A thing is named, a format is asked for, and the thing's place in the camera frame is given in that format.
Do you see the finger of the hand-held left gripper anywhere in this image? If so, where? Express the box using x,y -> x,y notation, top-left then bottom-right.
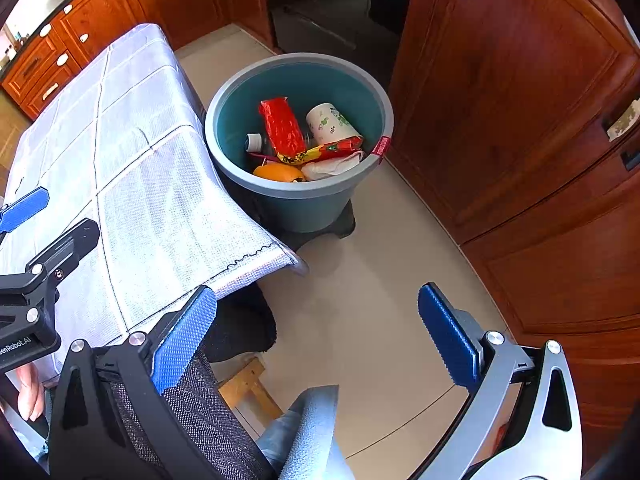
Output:
0,218 -> 101,291
0,186 -> 50,235

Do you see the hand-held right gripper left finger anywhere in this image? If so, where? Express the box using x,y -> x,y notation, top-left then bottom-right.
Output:
48,285 -> 218,480

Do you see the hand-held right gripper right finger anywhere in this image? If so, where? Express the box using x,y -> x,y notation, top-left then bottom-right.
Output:
417,282 -> 583,480

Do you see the teal trash bin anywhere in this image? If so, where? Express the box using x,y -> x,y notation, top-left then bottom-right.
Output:
204,52 -> 396,234

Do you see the orange peel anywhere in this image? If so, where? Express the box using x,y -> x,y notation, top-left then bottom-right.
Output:
252,162 -> 307,184

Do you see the white tissue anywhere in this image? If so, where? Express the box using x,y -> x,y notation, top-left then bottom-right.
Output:
300,150 -> 365,182

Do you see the red yellow snack wrapper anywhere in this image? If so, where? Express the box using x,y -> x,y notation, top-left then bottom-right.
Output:
265,136 -> 365,167

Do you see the shiny red snack wrapper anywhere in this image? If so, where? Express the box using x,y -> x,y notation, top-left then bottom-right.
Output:
258,96 -> 308,158

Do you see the white floral paper cup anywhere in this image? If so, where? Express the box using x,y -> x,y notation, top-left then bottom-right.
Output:
305,102 -> 365,145

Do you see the person's left hand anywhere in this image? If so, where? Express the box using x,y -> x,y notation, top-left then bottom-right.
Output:
12,360 -> 48,423

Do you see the black cloth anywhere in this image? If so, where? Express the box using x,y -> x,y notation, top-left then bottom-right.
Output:
202,285 -> 278,363

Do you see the wooden stool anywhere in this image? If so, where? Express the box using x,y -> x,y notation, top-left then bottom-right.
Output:
217,355 -> 286,423

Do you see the purple checked tablecloth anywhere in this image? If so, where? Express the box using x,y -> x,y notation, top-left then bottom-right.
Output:
0,22 -> 303,376

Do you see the person's jeans leg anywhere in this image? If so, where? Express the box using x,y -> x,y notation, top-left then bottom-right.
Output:
257,410 -> 301,468

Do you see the person's light blue fleece clothing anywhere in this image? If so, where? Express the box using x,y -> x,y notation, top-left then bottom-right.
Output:
277,385 -> 353,480

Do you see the black plastic base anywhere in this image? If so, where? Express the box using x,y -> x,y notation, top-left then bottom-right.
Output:
280,200 -> 357,251

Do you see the wooden kitchen cabinet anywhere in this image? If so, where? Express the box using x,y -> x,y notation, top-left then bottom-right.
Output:
0,0 -> 273,121

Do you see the tall wooden cabinet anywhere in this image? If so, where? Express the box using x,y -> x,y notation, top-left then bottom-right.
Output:
387,0 -> 640,461

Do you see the patterned cloth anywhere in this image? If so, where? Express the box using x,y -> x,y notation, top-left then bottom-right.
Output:
605,100 -> 640,142

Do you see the black built-in appliance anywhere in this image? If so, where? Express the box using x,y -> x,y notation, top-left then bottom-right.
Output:
262,0 -> 418,58

